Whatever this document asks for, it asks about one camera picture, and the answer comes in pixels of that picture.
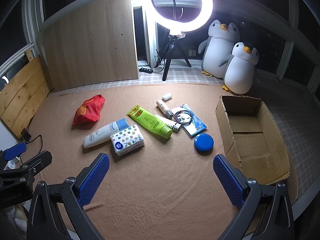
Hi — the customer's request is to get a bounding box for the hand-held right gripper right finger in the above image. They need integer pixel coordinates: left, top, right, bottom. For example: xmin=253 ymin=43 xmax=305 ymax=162
xmin=212 ymin=154 xmax=295 ymax=240

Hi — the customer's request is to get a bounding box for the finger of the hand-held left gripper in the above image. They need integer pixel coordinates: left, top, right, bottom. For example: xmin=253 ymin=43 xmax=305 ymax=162
xmin=0 ymin=150 xmax=53 ymax=188
xmin=0 ymin=142 xmax=27 ymax=161

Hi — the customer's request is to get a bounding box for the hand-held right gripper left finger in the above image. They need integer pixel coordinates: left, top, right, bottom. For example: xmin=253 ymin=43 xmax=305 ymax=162
xmin=26 ymin=153 xmax=110 ymax=240

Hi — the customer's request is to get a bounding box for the cardboard box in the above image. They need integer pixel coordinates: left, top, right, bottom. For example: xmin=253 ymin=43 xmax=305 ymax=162
xmin=215 ymin=95 xmax=291 ymax=186

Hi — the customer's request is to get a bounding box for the white tube with blue cap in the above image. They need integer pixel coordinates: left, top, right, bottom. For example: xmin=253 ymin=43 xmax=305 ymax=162
xmin=83 ymin=118 xmax=129 ymax=149

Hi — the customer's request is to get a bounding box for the blue round lid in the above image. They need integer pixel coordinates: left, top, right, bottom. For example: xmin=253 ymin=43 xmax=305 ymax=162
xmin=194 ymin=133 xmax=214 ymax=155

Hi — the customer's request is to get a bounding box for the star print tissue pack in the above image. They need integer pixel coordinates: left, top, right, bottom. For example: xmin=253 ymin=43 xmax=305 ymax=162
xmin=110 ymin=124 xmax=145 ymax=157

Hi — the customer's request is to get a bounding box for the blue glossy packet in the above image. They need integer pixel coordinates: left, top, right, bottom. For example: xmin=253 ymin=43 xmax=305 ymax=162
xmin=171 ymin=103 xmax=208 ymax=138

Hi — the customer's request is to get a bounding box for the red cloth pouch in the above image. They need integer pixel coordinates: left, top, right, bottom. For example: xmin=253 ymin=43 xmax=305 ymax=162
xmin=72 ymin=94 xmax=106 ymax=126

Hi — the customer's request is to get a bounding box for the green tube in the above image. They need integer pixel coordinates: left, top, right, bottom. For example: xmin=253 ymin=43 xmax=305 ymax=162
xmin=126 ymin=104 xmax=173 ymax=139

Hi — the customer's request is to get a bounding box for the purple cable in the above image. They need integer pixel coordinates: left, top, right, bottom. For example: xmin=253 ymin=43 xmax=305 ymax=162
xmin=174 ymin=110 xmax=194 ymax=125

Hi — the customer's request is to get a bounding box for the white cream tube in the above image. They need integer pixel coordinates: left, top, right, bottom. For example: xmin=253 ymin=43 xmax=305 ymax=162
xmin=154 ymin=114 xmax=177 ymax=130

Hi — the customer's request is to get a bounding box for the pink bottle with grey cap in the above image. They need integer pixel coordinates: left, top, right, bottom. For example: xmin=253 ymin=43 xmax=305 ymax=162
xmin=156 ymin=99 xmax=173 ymax=119

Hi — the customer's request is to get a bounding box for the pine plank board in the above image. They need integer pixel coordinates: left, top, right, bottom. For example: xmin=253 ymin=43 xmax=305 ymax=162
xmin=0 ymin=55 xmax=50 ymax=139

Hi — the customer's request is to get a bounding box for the small penguin plush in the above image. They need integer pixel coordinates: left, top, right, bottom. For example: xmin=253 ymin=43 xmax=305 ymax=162
xmin=222 ymin=42 xmax=260 ymax=95

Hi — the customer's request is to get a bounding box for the large penguin plush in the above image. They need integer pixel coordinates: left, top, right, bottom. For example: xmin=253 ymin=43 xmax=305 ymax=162
xmin=198 ymin=19 xmax=240 ymax=78

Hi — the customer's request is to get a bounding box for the light wooden panel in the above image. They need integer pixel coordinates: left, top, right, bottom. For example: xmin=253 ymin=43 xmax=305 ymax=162
xmin=41 ymin=0 xmax=139 ymax=92

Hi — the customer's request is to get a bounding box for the black adapter cable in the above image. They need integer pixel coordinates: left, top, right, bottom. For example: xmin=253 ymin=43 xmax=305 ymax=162
xmin=25 ymin=135 xmax=44 ymax=155

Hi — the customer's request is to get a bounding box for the black cable tangle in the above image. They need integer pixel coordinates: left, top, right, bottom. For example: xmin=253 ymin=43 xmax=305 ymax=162
xmin=154 ymin=49 xmax=167 ymax=73

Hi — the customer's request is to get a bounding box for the white ring light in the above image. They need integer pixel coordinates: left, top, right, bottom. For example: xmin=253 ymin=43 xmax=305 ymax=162
xmin=143 ymin=0 xmax=213 ymax=32

